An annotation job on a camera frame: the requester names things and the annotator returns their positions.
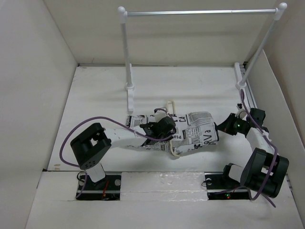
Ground beige clothes hanger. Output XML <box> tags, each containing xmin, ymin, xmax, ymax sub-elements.
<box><xmin>165</xmin><ymin>100</ymin><xmax>182</xmax><ymax>158</ymax></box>

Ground newspaper print trousers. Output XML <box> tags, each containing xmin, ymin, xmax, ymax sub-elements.
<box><xmin>125</xmin><ymin>107</ymin><xmax>219</xmax><ymax>157</ymax></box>

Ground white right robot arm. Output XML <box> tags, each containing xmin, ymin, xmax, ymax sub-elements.
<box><xmin>216</xmin><ymin>108</ymin><xmax>289</xmax><ymax>198</ymax></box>

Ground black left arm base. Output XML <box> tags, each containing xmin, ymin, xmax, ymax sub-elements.
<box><xmin>75</xmin><ymin>172</ymin><xmax>122</xmax><ymax>201</ymax></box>

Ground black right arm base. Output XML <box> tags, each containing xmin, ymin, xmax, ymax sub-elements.
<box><xmin>201</xmin><ymin>163</ymin><xmax>250</xmax><ymax>201</ymax></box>

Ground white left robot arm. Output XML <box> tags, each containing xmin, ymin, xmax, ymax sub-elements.
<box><xmin>70</xmin><ymin>116</ymin><xmax>176</xmax><ymax>189</ymax></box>

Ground white metal clothes rack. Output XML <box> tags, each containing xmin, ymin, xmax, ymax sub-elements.
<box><xmin>118</xmin><ymin>2</ymin><xmax>287</xmax><ymax>113</ymax></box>

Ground aluminium rail right side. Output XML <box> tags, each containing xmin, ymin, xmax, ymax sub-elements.
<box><xmin>240</xmin><ymin>62</ymin><xmax>257</xmax><ymax>108</ymax></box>

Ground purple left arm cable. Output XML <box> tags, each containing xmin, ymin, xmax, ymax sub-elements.
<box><xmin>59</xmin><ymin>107</ymin><xmax>174</xmax><ymax>198</ymax></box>

